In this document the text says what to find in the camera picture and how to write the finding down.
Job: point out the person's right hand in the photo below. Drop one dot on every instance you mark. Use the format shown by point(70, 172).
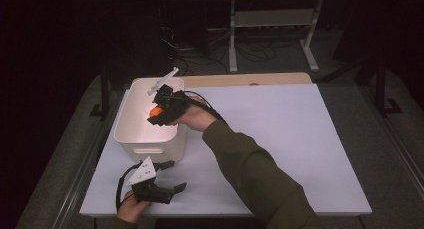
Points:
point(196, 117)

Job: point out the wooden table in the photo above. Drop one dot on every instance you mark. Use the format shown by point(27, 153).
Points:
point(246, 79)

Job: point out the white metal desk frame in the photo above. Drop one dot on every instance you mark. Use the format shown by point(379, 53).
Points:
point(273, 19)

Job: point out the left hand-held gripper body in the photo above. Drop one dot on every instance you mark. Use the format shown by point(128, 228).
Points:
point(146, 185)

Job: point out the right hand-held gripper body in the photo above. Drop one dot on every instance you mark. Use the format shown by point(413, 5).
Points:
point(173, 104)

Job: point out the person's left hand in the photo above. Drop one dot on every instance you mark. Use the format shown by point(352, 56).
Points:
point(131, 207)

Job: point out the orange ball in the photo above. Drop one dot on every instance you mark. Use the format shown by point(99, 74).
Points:
point(155, 111)

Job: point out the white plastic bin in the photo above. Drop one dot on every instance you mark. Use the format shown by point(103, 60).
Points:
point(143, 132)

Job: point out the metal rail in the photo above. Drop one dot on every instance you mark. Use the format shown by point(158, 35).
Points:
point(396, 149)
point(83, 162)

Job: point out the black metal stand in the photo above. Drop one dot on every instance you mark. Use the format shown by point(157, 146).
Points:
point(381, 89)
point(105, 95)

